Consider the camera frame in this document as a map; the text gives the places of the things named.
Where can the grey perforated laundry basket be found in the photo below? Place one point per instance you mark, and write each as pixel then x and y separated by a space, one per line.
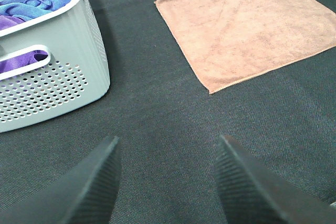
pixel 74 73

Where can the brown microfiber towel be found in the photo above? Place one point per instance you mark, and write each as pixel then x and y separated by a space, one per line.
pixel 230 41

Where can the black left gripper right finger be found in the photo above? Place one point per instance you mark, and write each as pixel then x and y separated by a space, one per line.
pixel 252 193

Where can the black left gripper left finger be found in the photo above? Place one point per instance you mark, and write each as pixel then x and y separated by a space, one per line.
pixel 86 194

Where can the black table cover cloth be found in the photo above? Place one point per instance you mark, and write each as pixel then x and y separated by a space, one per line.
pixel 168 125

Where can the blue towel in basket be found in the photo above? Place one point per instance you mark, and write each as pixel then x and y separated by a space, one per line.
pixel 30 9

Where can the purple towel in basket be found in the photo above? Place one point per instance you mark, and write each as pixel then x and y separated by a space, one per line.
pixel 24 59

